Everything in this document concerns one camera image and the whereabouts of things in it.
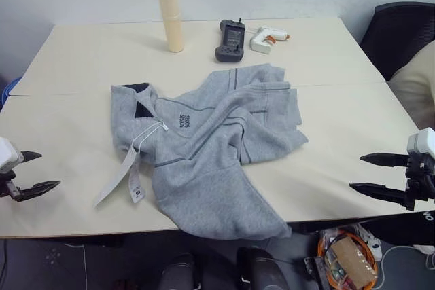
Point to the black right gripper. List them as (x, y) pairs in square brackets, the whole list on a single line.
[(421, 181)]

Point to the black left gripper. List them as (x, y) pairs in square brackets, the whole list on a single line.
[(6, 186)]

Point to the black box with white lettering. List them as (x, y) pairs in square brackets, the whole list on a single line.
[(391, 227)]

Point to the white power strip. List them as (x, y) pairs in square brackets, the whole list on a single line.
[(373, 242)]

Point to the long grey hang tag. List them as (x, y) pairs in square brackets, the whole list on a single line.
[(113, 184)]

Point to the blue round bin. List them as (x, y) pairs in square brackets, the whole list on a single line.
[(7, 91)]

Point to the beige fabric cushion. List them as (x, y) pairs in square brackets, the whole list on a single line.
[(416, 83)]

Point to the white barcode hang tag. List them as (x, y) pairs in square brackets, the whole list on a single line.
[(136, 184)]

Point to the black mesh office chair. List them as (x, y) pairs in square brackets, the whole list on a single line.
[(394, 35)]

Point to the dark rounded shape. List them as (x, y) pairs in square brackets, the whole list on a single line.
[(181, 274), (260, 269)]

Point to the grey zip-up sweatshirt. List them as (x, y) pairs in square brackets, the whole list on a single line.
[(210, 154)]

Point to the white hot glue gun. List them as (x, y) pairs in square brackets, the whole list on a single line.
[(263, 39)]

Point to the dark grey handheld controller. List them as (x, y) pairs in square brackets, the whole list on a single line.
[(231, 42)]

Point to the cream cylindrical bottle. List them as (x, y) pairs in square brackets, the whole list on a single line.
[(172, 18)]

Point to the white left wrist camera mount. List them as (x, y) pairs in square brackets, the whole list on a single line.
[(8, 156)]

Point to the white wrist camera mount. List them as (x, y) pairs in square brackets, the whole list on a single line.
[(8, 156), (423, 144)]

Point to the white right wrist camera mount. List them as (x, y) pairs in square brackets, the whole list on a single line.
[(423, 144)]

